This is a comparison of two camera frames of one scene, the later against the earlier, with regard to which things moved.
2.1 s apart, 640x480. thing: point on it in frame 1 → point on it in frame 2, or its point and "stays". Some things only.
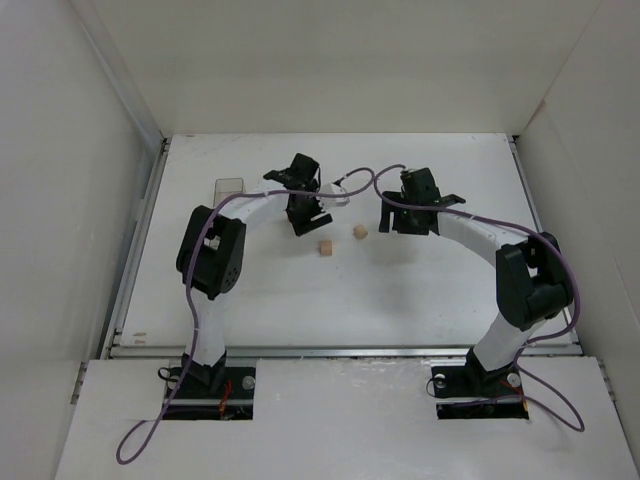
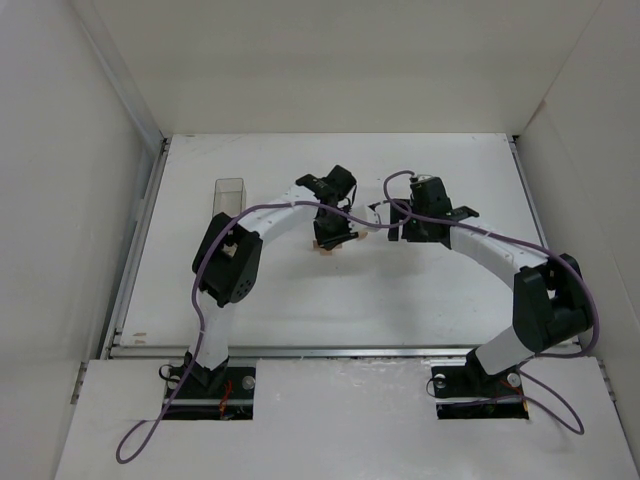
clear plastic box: [227, 186] stays
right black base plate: [464, 393] stays
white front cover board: [350, 419] stays
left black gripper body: [310, 222] → [329, 235]
